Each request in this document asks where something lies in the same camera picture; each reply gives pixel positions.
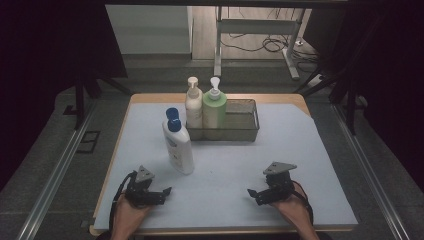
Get white metal desk frame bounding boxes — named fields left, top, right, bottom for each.
left=213, top=6, right=301, bottom=81

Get grey metal mesh basket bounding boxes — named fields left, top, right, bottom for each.
left=185, top=98, right=260, bottom=142

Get dark curtain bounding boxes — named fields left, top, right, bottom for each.
left=0, top=0, right=128, bottom=193
left=302, top=0, right=424, bottom=193

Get white power strip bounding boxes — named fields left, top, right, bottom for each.
left=307, top=74, right=327, bottom=88

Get cream pump bottle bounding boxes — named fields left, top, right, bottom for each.
left=184, top=76, right=205, bottom=130

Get person's left hand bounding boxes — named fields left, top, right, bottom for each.
left=111, top=194, right=154, bottom=235

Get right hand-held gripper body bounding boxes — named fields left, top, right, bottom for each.
left=257, top=161, right=298, bottom=206

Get black metal stand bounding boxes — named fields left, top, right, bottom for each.
left=294, top=64, right=360, bottom=136
left=73, top=71, right=134, bottom=132

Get person's right hand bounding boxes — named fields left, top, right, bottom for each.
left=271, top=182, right=313, bottom=231

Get black floor cables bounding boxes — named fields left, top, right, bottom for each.
left=219, top=8, right=321, bottom=73

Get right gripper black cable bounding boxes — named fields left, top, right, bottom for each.
left=290, top=180, right=315, bottom=228

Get green bottle with white pump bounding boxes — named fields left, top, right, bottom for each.
left=201, top=76, right=229, bottom=130

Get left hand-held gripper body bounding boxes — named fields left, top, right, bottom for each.
left=124, top=165, right=166, bottom=210

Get black overhead beam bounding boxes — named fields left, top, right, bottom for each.
left=103, top=0, right=349, bottom=10

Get aluminium floor rail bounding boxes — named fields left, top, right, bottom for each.
left=330, top=103, right=402, bottom=240
left=16, top=99, right=98, bottom=240

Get white cabinet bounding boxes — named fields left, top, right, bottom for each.
left=104, top=4, right=194, bottom=56

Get white bottle with blue pump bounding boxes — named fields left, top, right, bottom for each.
left=162, top=107, right=196, bottom=176

